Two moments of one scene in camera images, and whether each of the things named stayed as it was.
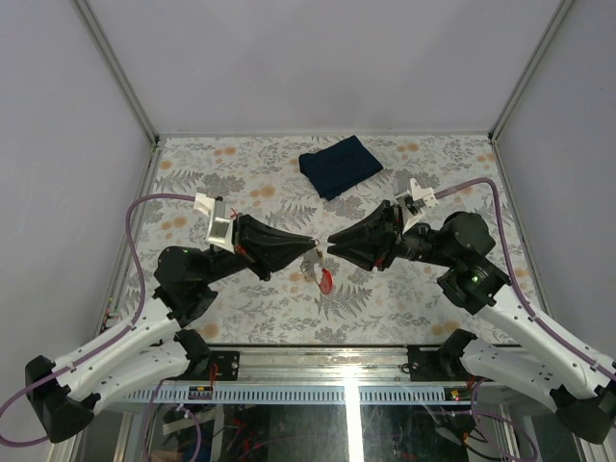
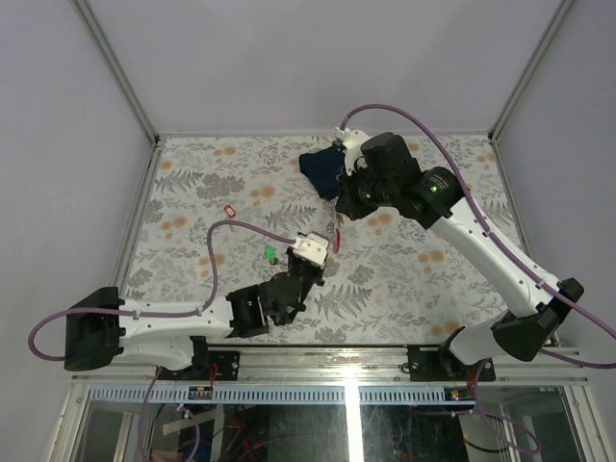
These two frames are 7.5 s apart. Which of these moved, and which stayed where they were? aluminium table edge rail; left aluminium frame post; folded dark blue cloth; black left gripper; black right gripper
Moved: black left gripper; black right gripper
Stayed: folded dark blue cloth; aluminium table edge rail; left aluminium frame post
